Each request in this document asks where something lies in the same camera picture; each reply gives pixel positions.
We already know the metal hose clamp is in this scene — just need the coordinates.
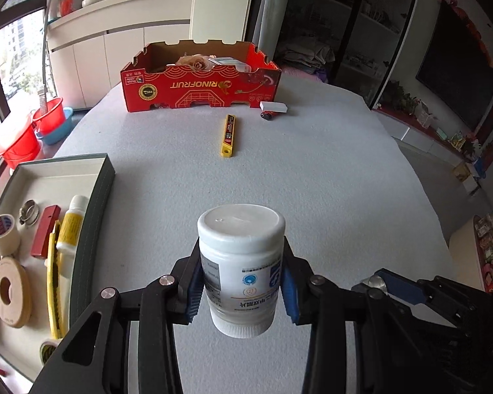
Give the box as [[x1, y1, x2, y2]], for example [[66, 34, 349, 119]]
[[18, 199, 40, 226]]

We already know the tan wooden ring disc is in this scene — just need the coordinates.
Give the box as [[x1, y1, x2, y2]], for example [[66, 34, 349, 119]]
[[0, 257, 32, 328]]

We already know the blue plastic basin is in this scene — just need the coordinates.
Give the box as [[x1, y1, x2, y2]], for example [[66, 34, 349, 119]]
[[35, 107, 74, 145]]

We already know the blue label white pill bottle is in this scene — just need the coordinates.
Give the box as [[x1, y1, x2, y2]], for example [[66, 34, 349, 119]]
[[198, 204, 286, 339]]

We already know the red cardboard fruit box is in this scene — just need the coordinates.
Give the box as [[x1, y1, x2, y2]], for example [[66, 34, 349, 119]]
[[120, 40, 281, 112]]

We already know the yellow label white pill bottle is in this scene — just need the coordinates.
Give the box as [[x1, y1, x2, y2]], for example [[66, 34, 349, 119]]
[[57, 195, 89, 279]]

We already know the red plastic bucket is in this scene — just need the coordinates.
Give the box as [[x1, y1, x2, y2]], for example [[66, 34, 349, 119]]
[[32, 97, 65, 136]]

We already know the white tape roll yellow core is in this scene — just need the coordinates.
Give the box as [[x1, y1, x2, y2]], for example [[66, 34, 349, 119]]
[[39, 339, 61, 365]]

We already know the small dark red object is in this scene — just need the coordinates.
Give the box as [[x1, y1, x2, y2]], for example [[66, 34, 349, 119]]
[[261, 111, 278, 121]]

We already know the small white eraser block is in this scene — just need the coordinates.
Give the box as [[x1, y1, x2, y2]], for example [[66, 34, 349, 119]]
[[260, 101, 288, 113]]

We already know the dark green tray box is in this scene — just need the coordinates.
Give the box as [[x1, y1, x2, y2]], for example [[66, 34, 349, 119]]
[[0, 154, 115, 382]]

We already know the red rectangular case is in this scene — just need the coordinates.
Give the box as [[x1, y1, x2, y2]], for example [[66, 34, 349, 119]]
[[30, 205, 61, 259]]

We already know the white tape roll blue-red core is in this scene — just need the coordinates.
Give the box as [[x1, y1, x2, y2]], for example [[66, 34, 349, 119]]
[[0, 213, 21, 257]]

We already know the small yellow utility knife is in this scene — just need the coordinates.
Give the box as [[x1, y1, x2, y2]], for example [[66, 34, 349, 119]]
[[220, 114, 236, 158]]

